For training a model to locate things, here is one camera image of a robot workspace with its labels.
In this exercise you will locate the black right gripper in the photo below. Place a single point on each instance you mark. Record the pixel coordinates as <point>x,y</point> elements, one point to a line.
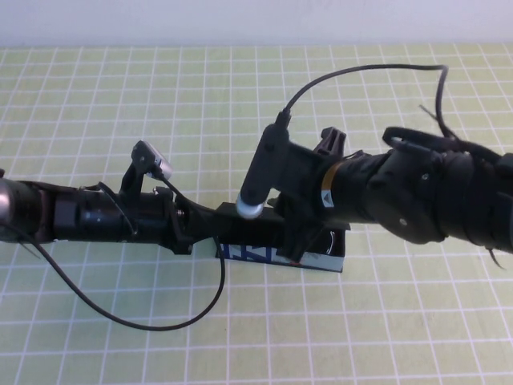
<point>304,180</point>

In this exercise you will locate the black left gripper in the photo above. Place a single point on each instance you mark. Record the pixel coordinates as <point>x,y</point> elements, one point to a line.
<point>152,216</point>

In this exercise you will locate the black printed glasses case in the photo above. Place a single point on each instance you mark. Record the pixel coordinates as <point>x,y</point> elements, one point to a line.
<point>328,264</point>

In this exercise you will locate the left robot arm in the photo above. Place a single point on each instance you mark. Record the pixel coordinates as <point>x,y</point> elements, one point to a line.
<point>68,212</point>

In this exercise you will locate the green grid tablecloth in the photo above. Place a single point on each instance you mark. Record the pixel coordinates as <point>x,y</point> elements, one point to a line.
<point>280,341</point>

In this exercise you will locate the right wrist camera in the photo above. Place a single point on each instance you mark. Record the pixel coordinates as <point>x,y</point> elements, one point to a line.
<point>260,172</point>

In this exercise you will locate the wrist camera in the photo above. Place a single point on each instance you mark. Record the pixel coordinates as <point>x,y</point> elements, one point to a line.
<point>154,162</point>
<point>260,172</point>

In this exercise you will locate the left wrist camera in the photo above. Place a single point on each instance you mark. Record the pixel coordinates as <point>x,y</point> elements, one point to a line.
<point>154,162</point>

